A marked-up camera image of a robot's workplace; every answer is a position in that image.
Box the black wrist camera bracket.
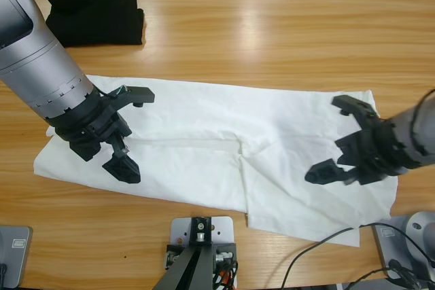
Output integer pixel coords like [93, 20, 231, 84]
[331, 95, 378, 124]
[101, 86, 157, 109]

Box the thin black cable bundle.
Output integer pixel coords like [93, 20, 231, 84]
[210, 259, 241, 290]

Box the black post with brackets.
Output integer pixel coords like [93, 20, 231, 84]
[152, 215, 239, 290]

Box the long black cable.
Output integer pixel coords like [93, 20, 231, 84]
[281, 223, 435, 290]

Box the black folded garment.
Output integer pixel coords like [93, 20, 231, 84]
[46, 0, 146, 48]

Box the white mount plate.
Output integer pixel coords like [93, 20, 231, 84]
[169, 215, 237, 290]

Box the black cable with plug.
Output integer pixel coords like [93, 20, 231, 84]
[346, 258, 435, 290]

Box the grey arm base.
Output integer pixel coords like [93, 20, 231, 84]
[0, 224, 34, 289]
[371, 211, 435, 280]

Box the white T-shirt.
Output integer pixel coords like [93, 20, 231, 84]
[33, 74, 398, 247]

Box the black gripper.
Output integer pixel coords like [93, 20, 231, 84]
[304, 118, 414, 185]
[46, 91, 142, 185]

